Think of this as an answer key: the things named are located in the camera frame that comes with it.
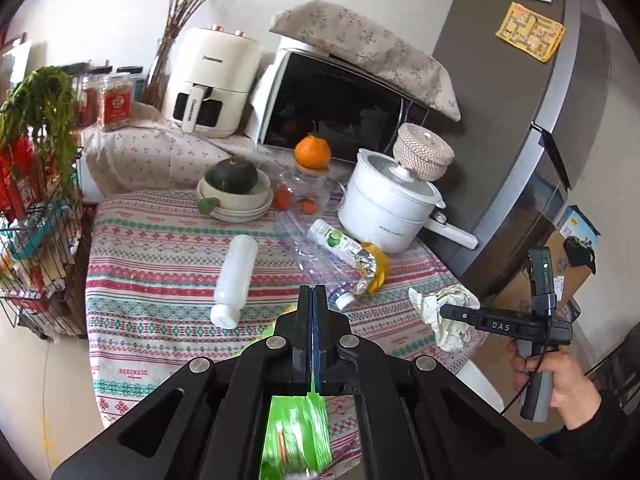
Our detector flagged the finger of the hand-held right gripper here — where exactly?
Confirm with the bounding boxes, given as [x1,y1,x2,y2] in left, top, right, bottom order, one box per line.
[440,304,526,336]

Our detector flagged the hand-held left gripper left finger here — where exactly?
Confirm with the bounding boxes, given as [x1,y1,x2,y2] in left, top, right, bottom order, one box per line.
[50,285,315,480]

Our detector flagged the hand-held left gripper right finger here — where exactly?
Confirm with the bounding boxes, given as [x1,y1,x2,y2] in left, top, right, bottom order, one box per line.
[313,285,571,480]

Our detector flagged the white tissue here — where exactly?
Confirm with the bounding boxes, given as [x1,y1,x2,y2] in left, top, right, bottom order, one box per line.
[407,282,483,353]

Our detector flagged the green snack bag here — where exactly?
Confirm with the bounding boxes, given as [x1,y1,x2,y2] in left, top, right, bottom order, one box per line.
[260,375,336,480]

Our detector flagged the person's right forearm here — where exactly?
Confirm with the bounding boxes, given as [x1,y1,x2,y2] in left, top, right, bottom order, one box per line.
[537,387,640,480]

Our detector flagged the person's right hand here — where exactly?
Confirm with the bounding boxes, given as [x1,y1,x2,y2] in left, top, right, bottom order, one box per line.
[506,340,601,431]

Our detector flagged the clear crushed plastic bottle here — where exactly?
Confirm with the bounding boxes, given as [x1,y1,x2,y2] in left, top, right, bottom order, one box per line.
[272,210,358,311]

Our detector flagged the cardboard box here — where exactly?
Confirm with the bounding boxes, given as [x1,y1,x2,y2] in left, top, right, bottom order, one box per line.
[470,220,586,411]

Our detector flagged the yellow foil wrapper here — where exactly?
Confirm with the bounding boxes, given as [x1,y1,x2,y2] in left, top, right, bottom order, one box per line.
[352,241,391,296]

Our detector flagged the green-label drink bottle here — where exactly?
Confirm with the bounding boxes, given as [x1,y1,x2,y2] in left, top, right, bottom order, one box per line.
[307,218,363,261]

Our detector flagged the white plastic bottle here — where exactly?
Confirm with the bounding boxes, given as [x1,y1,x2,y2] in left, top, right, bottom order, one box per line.
[210,234,259,330]

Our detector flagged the blue box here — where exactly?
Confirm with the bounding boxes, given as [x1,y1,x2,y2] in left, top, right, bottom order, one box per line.
[557,205,601,261]

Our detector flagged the white bowl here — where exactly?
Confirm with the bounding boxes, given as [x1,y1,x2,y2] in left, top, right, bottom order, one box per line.
[196,170,274,212]
[207,195,274,224]

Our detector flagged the white electric cooking pot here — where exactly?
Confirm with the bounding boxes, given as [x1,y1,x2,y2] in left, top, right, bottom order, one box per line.
[337,148,479,253]

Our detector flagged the glass jar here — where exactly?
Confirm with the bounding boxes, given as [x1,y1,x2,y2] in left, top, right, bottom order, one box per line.
[272,162,346,216]

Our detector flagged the patterned striped tablecloth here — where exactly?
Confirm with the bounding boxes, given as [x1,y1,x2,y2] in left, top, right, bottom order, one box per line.
[85,190,488,428]

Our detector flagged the dark green squash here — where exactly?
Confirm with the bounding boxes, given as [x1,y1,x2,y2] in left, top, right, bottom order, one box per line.
[205,156,259,194]

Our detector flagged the orange mandarin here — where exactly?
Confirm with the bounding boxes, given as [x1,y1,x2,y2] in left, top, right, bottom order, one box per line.
[294,121,332,168]

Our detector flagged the woven lidded basket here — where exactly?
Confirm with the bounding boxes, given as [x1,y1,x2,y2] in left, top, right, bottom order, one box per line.
[392,123,456,181]

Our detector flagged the black-door microwave oven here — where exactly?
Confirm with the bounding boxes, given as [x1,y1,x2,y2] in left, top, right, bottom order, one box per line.
[247,35,431,166]

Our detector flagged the grey refrigerator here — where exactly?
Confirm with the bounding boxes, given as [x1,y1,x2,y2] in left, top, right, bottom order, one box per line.
[432,0,616,301]

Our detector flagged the small-print floral cloth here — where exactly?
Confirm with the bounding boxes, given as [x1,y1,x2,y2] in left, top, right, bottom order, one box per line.
[80,100,361,201]

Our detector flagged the cream air fryer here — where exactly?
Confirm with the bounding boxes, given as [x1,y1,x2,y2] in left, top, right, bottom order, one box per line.
[161,26,263,139]

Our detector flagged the floral cover cloth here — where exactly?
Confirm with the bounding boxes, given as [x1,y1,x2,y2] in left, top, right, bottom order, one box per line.
[270,0,462,122]

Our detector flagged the red-label spice jar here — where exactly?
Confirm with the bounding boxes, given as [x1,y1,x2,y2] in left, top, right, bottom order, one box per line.
[97,72,135,132]

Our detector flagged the yellow printed paper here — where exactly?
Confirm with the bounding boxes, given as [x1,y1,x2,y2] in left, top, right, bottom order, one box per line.
[495,1,567,63]

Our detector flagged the red spice jar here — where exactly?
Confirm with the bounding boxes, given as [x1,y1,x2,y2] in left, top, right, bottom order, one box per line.
[77,75,103,126]

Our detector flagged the dried branches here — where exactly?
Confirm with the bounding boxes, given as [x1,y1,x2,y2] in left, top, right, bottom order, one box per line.
[141,0,246,110]

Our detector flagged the red packages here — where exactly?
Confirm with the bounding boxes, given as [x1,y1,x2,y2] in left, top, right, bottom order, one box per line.
[0,135,56,221]

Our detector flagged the green hanging plant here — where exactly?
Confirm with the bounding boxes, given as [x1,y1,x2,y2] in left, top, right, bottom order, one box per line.
[0,66,83,201]

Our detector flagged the black cable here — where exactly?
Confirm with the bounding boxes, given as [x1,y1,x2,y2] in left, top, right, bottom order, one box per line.
[500,350,548,416]

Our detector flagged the black wire rack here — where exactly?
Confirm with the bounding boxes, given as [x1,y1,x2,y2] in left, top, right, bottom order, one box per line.
[0,130,96,341]

